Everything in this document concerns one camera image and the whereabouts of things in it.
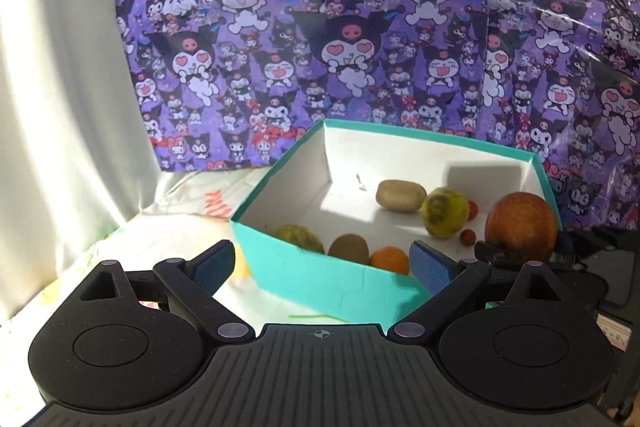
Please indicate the teal cardboard box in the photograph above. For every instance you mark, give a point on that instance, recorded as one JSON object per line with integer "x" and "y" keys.
{"x": 325, "y": 277}

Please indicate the white curtain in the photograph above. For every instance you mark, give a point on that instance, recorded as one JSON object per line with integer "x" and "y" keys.
{"x": 65, "y": 82}

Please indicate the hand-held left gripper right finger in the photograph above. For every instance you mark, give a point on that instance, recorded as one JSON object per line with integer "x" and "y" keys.
{"x": 431, "y": 272}

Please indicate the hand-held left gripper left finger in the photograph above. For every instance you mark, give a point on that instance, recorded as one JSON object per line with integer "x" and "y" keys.
{"x": 215, "y": 264}

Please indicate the yellow-green pear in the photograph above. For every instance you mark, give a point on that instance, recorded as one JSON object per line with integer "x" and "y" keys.
{"x": 444, "y": 213}

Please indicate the beige carton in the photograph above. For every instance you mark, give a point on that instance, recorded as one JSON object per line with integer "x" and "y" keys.
{"x": 614, "y": 332}

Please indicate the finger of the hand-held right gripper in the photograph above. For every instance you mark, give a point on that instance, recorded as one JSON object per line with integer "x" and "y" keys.
{"x": 575, "y": 241}
{"x": 497, "y": 254}

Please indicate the purple cartoon printed sheet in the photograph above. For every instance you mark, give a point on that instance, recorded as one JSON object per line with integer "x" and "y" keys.
{"x": 360, "y": 47}

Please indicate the yellow lemon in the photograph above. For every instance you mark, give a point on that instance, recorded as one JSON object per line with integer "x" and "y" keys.
{"x": 243, "y": 266}

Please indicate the red apple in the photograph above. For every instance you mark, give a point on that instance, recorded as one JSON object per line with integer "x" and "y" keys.
{"x": 522, "y": 226}

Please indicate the small red cherry tomato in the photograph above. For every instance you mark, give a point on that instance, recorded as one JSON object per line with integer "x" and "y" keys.
{"x": 473, "y": 210}
{"x": 467, "y": 236}

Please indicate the brown kiwi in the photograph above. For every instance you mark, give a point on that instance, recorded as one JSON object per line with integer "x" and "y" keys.
{"x": 401, "y": 196}
{"x": 349, "y": 249}

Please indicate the orange tangerine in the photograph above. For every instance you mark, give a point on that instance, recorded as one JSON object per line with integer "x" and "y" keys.
{"x": 391, "y": 260}

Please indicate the green mango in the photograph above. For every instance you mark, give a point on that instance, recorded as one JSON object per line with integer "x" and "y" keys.
{"x": 300, "y": 238}

